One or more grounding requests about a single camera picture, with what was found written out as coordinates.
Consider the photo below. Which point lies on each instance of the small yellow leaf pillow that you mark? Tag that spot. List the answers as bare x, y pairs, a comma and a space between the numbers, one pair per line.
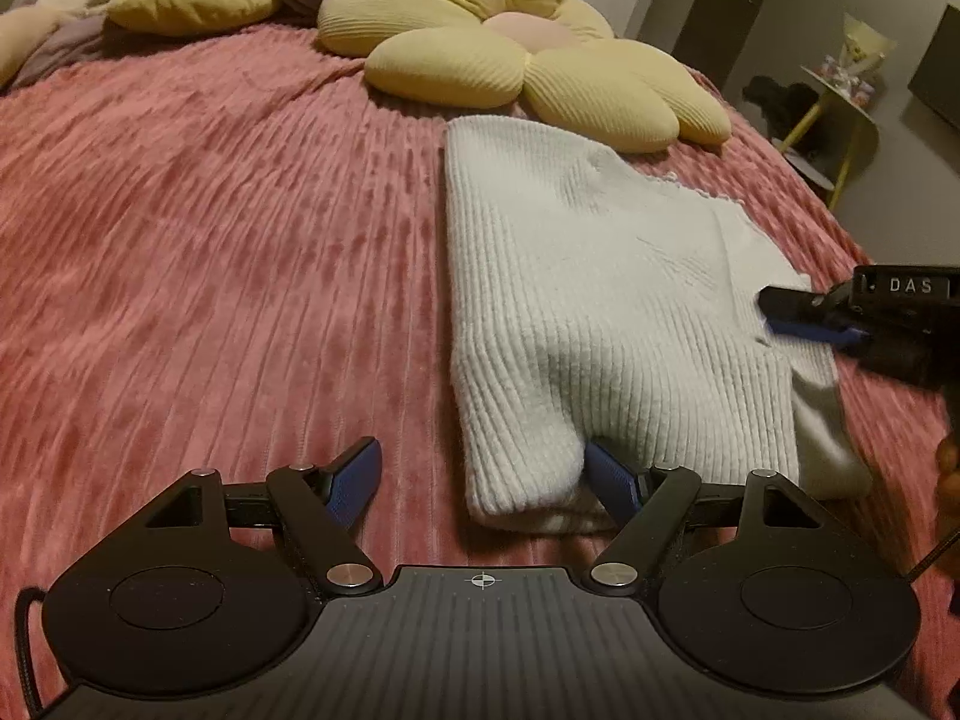
188, 18

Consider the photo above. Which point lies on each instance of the long pink plush toy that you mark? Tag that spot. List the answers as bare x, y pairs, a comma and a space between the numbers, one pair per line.
25, 28

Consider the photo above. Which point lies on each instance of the yellow legged side table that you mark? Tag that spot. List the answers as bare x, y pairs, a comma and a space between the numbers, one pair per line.
835, 139

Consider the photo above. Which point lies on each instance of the flower bouquet on table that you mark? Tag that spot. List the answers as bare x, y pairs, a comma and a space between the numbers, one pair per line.
861, 55

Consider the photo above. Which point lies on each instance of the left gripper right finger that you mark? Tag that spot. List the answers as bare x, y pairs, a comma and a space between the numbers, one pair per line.
649, 509

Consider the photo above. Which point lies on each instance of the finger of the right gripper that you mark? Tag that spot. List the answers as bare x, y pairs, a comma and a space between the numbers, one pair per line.
840, 335

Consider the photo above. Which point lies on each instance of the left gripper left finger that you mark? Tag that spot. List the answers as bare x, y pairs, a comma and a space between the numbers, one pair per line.
316, 508

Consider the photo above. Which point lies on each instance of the white ribbed knit sweater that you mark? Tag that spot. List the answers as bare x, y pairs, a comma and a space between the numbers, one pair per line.
590, 301

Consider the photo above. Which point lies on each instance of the yellow flower shaped pillow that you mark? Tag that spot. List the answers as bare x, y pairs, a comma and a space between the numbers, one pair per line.
560, 59

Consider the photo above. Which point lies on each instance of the person's right hand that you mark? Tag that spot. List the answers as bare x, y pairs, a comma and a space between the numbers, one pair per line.
947, 491

